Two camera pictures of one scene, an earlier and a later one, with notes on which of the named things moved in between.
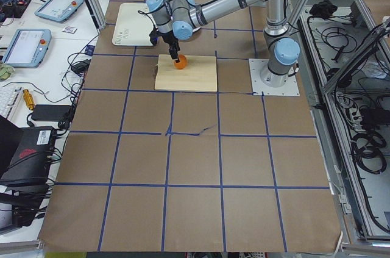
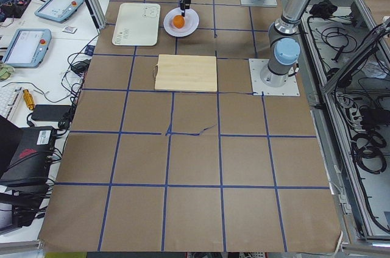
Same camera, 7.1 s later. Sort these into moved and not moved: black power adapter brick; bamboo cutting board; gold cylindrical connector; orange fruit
Moved: orange fruit
Not moved: black power adapter brick; gold cylindrical connector; bamboo cutting board
